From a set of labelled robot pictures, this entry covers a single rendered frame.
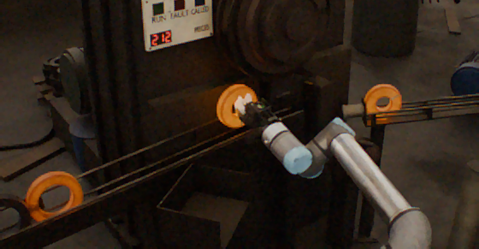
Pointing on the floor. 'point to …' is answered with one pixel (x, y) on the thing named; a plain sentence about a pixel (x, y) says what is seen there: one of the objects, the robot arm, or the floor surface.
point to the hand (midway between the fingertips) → (237, 101)
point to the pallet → (50, 80)
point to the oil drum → (386, 15)
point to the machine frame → (191, 102)
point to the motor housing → (344, 201)
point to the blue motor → (466, 76)
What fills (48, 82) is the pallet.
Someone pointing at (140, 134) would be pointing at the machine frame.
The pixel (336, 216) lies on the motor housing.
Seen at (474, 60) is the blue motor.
